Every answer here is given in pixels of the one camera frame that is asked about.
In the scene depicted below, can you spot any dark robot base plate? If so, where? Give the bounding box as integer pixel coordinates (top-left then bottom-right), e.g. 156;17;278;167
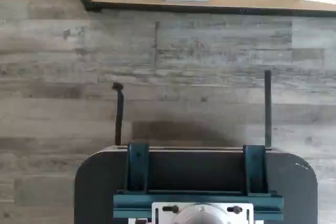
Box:
74;144;320;224

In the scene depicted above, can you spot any teal metal base frame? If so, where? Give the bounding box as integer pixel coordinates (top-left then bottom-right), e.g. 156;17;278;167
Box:
112;142;285;221

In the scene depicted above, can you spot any straight black rod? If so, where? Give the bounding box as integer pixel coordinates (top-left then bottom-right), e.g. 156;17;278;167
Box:
264;70;272;148

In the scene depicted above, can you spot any black rod with bent tip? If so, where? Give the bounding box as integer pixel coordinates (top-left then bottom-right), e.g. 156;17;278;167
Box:
112;82;126;146

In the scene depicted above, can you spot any silver robot mounting plate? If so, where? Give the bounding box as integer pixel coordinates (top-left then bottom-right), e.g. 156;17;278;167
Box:
151;201;255;224

